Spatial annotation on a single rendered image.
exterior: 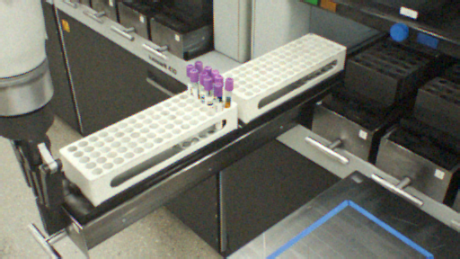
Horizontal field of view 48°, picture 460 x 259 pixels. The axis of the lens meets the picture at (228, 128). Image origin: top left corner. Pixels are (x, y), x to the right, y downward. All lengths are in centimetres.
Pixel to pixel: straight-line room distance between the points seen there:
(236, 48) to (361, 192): 60
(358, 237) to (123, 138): 39
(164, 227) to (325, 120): 100
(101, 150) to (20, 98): 21
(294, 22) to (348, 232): 55
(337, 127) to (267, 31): 30
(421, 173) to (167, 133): 44
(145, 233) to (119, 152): 106
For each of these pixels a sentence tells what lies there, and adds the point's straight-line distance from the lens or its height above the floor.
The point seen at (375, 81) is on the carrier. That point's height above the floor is 86.
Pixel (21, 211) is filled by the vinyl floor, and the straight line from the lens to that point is 207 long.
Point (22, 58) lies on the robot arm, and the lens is 64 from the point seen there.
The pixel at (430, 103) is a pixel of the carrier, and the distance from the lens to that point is 97.
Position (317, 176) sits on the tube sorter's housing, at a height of 63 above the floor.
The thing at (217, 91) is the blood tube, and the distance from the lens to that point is 86.
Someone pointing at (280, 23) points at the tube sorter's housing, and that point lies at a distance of 115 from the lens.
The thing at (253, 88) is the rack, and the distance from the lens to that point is 95.
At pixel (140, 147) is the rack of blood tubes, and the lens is 82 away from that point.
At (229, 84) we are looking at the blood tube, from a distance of 87.
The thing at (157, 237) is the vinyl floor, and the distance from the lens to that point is 185.
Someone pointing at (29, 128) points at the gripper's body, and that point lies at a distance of 69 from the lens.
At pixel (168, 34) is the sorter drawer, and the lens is 134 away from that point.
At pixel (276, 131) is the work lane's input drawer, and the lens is 100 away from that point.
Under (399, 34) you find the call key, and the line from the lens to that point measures 93.
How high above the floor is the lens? 136
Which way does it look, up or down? 36 degrees down
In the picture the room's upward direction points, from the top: straight up
